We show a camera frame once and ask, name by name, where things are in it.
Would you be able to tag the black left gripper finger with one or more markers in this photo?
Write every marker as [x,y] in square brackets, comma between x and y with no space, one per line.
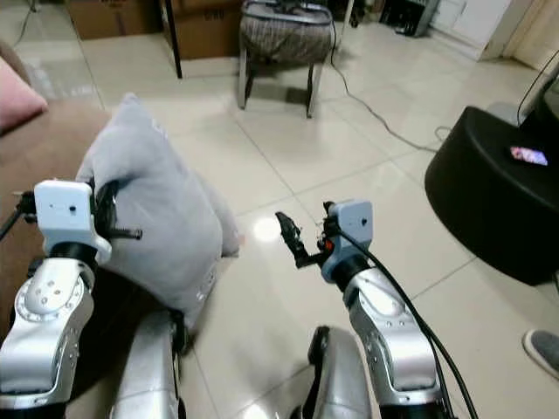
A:
[128,234]

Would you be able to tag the silver left robot leg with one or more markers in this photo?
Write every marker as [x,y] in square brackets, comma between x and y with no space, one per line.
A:
[148,375]

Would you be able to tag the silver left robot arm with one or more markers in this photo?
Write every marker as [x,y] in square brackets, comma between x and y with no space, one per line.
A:
[48,340]

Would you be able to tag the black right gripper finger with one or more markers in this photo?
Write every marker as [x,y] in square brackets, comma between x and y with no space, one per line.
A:
[290,237]
[328,214]

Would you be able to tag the black floor device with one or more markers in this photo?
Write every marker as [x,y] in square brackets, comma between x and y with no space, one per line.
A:
[409,16]

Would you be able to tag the silver robot leg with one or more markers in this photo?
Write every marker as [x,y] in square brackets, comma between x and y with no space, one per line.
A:
[148,375]
[336,384]

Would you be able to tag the white cabinet door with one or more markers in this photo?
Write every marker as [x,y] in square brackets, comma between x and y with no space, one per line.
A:
[480,22]

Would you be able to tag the silver right robot leg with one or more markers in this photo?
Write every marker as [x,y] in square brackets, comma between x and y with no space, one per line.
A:
[336,384]

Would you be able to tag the pink pillow with cartoon print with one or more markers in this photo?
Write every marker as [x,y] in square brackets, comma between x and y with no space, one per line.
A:
[17,96]

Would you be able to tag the black metal desk leg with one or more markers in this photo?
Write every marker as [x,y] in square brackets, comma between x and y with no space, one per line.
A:
[171,44]

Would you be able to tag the smartphone with lit screen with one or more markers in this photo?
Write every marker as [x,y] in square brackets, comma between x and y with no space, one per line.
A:
[528,155]

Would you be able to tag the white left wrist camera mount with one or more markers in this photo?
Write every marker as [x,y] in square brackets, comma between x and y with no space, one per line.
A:
[70,214]

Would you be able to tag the black round ottoman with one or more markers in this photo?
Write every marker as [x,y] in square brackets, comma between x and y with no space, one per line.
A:
[480,201]

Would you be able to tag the grey shoe of person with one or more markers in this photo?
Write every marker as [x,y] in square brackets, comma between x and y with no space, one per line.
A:
[543,353]

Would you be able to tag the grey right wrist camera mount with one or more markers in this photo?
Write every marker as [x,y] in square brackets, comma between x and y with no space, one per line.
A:
[351,234]

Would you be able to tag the brown cardboard box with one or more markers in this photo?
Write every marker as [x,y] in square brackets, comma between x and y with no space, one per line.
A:
[113,17]
[210,35]

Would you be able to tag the grey pillow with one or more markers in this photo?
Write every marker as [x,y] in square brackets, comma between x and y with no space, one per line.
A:
[166,201]

